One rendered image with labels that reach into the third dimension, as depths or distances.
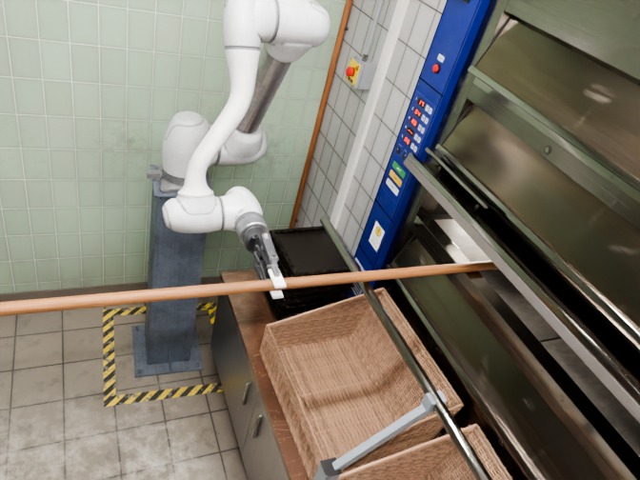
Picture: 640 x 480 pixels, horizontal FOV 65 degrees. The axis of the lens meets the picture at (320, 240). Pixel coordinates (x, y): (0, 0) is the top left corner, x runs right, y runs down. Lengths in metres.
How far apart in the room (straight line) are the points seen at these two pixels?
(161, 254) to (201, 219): 0.67
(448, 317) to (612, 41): 0.93
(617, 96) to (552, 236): 0.36
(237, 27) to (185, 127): 0.52
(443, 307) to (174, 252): 1.08
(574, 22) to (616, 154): 0.35
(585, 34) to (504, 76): 0.24
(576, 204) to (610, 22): 0.42
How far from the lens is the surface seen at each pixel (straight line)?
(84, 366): 2.68
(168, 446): 2.42
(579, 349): 1.25
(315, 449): 1.66
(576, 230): 1.40
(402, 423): 1.31
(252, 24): 1.50
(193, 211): 1.49
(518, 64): 1.56
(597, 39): 1.42
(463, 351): 1.73
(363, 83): 2.15
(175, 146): 1.91
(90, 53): 2.24
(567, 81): 1.46
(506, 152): 1.57
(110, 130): 2.37
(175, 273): 2.22
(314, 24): 1.58
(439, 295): 1.81
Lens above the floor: 2.10
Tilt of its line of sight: 36 degrees down
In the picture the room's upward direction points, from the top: 17 degrees clockwise
